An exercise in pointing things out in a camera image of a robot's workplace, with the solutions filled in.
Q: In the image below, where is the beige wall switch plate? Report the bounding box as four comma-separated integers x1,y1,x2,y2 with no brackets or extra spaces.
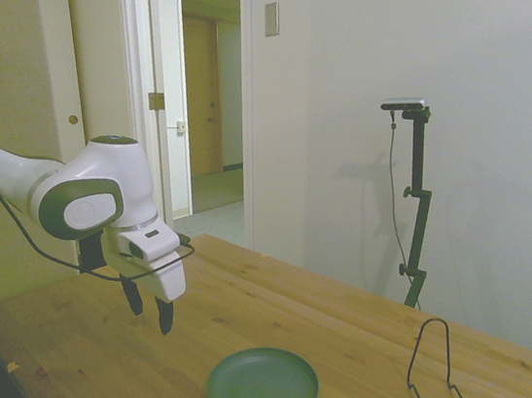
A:
260,0,284,40

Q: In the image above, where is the silver exterior camera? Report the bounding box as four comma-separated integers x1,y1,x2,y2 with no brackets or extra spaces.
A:
379,92,430,117

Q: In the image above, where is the white door frame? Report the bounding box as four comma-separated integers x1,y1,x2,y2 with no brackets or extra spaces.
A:
79,0,287,251

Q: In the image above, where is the green round plate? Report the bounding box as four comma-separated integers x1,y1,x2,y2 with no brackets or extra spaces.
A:
203,340,325,398

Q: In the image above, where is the black camera stand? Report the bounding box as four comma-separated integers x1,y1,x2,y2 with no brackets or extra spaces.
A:
376,103,450,310

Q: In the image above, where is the brass door hinge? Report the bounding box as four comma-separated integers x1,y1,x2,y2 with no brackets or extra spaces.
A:
146,90,167,112

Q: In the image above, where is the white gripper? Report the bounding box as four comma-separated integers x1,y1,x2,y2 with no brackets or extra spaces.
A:
90,220,195,340

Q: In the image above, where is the white closet door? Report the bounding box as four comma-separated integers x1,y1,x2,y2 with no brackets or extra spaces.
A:
1,0,126,171

